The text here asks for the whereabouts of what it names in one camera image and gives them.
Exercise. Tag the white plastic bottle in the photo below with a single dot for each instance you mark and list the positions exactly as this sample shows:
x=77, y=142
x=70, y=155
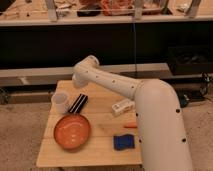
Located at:
x=122, y=107

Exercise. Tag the translucent plastic cup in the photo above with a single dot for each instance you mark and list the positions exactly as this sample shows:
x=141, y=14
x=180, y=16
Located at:
x=60, y=100

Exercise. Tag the blue sponge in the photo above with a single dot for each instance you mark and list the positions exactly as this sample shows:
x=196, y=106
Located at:
x=123, y=142

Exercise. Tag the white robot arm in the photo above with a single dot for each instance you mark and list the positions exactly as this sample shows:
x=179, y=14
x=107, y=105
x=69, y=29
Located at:
x=162, y=135

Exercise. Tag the dark storage bin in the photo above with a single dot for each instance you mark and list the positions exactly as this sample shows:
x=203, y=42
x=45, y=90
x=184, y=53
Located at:
x=189, y=60

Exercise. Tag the black and white eraser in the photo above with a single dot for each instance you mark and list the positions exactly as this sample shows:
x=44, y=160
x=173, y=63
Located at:
x=78, y=104

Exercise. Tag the orange carrot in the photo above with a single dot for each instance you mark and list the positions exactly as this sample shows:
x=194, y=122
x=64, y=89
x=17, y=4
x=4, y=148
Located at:
x=132, y=126

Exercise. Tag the orange bowl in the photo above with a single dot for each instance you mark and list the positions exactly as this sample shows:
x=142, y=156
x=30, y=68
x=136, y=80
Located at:
x=72, y=131

